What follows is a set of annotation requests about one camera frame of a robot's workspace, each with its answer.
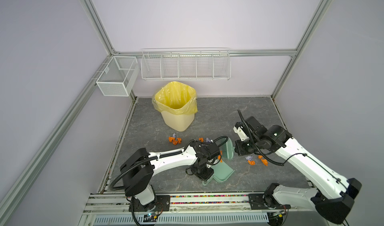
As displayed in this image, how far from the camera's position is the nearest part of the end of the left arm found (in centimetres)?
58

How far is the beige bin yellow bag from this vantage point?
839mm

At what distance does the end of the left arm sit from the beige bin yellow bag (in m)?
0.27
